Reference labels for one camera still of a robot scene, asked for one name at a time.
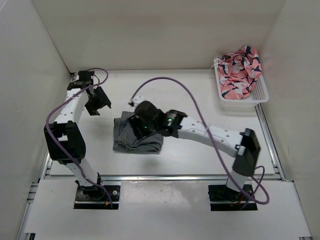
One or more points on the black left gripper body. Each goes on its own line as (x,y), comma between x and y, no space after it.
(96,102)

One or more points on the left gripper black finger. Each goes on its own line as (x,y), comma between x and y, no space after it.
(105,101)
(92,110)

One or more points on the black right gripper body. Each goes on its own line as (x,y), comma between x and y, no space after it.
(146,128)

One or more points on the grey shorts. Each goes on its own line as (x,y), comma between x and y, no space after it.
(125,141)

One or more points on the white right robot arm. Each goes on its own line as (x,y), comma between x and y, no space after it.
(243,146)

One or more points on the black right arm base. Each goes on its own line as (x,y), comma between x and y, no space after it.
(223,199)

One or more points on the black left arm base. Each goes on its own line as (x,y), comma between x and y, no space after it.
(95,198)

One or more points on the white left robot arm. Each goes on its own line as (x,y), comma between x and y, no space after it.
(64,140)

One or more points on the pink patterned shorts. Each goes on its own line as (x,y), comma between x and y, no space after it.
(238,73)

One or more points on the white plastic basket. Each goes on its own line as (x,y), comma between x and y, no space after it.
(259,94)

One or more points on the left aluminium frame rail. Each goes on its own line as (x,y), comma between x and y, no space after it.
(35,95)

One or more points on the aluminium frame rail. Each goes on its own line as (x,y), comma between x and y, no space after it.
(35,95)
(283,217)

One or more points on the right aluminium frame rail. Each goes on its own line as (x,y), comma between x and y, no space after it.
(283,217)

